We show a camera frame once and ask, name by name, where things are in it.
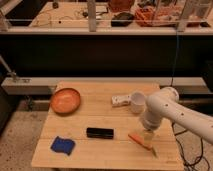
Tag orange pepper with green stem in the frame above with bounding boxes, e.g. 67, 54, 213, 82
128, 133, 157, 156

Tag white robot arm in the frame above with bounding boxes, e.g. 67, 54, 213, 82
140, 87, 213, 145

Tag white ceramic cup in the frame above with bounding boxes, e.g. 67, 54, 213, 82
130, 92, 146, 114

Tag black rectangular box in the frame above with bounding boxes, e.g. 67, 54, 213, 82
86, 127, 114, 139

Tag orange wooden bowl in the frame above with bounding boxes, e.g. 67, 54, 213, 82
50, 88, 81, 115

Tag blue cloth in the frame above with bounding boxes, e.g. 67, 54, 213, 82
50, 136, 75, 155

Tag black object on back table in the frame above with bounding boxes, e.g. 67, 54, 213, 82
111, 12, 134, 27

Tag orange crate in background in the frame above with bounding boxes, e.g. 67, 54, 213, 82
134, 7, 201, 28

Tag black cables on floor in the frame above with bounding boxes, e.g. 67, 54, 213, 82
171, 123, 213, 171

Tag blue cable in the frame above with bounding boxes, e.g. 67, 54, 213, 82
170, 31, 180, 88

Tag grey metal rail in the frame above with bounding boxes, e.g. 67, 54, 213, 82
1, 77, 209, 95

